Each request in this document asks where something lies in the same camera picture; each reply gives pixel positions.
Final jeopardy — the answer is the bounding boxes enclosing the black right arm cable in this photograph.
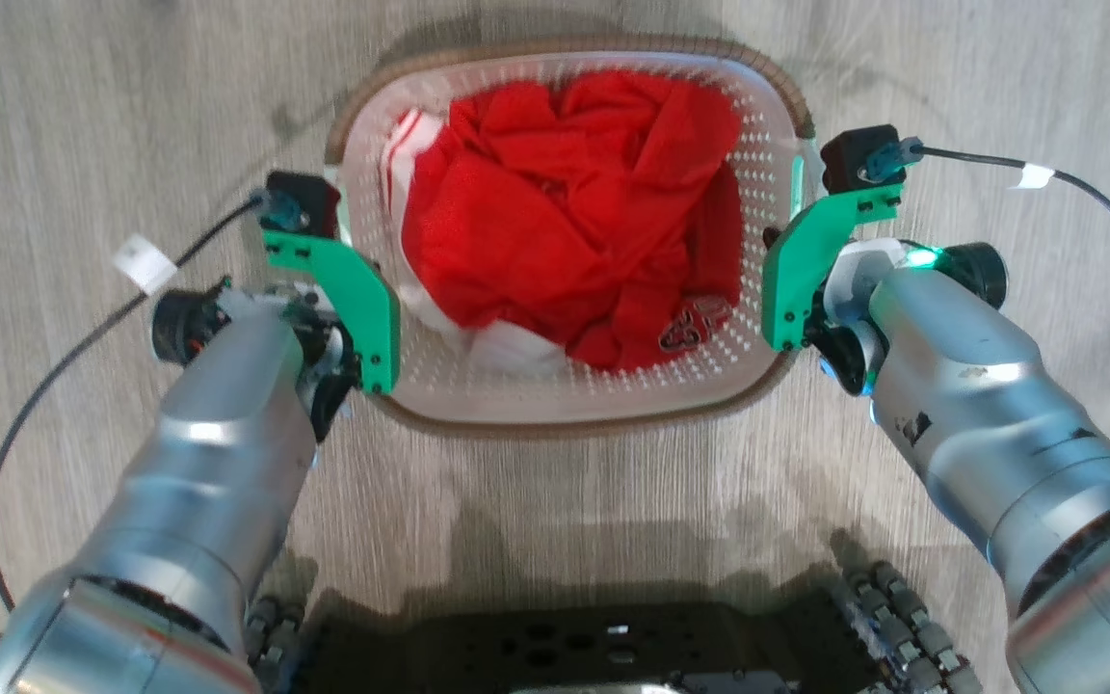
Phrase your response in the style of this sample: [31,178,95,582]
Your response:
[916,145,1110,338]

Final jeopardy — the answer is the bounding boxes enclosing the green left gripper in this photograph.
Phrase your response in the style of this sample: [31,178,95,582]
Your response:
[262,229,402,440]

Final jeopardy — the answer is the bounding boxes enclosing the grey left roller wheel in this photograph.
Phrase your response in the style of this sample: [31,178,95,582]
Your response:
[245,592,307,693]

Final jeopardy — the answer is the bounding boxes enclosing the white perforated laundry basket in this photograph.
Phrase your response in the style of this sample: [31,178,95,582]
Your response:
[324,39,816,440]

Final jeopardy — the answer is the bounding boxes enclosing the white garment with red stripes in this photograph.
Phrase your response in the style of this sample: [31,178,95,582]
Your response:
[380,108,577,379]

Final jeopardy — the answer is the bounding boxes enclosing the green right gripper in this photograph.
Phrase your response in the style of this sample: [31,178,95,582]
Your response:
[761,186,905,397]

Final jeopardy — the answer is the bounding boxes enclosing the grey right roller wheel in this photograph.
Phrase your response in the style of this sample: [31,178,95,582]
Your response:
[832,559,986,694]

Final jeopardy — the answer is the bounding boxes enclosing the grey roller wheel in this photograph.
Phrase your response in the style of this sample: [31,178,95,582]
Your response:
[245,592,307,693]
[832,559,986,694]

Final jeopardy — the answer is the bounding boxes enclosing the white left cable tag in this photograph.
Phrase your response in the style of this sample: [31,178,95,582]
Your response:
[113,234,178,295]

